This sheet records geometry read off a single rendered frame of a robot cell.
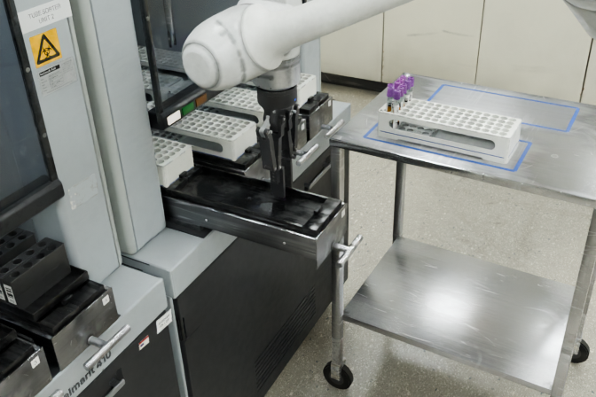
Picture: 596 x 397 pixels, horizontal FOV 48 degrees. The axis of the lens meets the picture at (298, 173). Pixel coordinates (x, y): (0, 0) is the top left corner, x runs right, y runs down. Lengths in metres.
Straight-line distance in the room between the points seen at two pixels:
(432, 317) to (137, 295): 0.88
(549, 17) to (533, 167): 1.98
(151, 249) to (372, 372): 0.95
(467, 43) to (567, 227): 1.17
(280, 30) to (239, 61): 0.08
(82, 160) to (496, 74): 2.66
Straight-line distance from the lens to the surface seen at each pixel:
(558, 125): 1.66
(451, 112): 1.53
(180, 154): 1.40
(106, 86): 1.18
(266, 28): 1.00
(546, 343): 1.85
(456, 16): 3.49
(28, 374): 1.10
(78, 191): 1.18
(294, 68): 1.20
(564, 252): 2.66
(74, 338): 1.14
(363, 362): 2.11
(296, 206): 1.31
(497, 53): 3.50
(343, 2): 0.98
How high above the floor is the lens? 1.52
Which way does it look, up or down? 30 degrees down
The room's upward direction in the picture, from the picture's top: 2 degrees counter-clockwise
